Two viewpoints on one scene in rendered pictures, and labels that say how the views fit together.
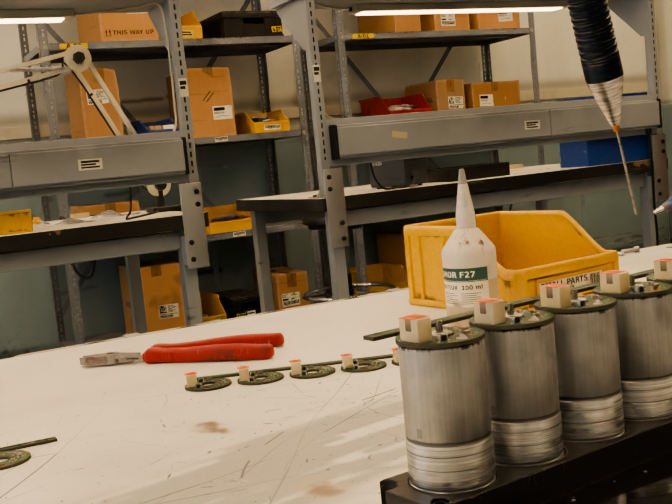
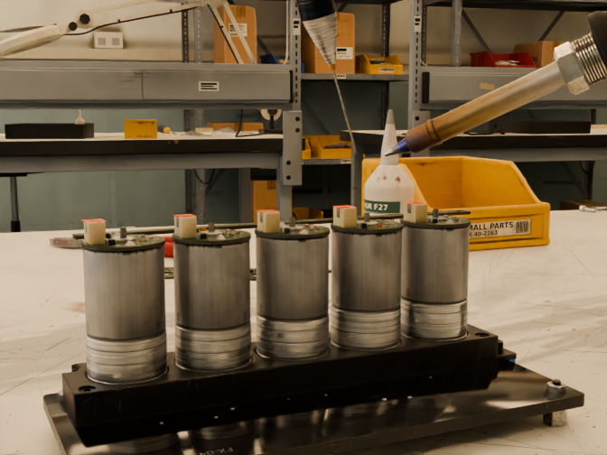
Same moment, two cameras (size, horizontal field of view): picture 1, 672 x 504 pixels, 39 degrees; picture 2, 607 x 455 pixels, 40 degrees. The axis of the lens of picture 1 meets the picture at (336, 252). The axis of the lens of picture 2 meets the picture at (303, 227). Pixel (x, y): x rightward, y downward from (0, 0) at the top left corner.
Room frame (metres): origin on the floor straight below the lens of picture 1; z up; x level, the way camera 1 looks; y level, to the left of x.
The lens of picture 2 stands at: (0.03, -0.13, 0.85)
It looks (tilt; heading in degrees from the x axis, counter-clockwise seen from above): 8 degrees down; 10
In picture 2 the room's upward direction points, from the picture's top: straight up
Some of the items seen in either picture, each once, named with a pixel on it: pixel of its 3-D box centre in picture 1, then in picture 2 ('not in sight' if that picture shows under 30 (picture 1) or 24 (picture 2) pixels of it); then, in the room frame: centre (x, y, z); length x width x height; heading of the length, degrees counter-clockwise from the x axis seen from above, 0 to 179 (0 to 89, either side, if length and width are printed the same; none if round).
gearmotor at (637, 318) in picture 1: (637, 360); (366, 293); (0.31, -0.10, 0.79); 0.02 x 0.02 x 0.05
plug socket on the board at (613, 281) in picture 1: (616, 281); (347, 216); (0.31, -0.09, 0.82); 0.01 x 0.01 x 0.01; 35
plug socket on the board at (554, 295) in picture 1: (557, 295); (270, 220); (0.29, -0.07, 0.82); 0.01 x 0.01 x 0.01; 35
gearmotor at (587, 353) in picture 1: (580, 378); (292, 301); (0.29, -0.07, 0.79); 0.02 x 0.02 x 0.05
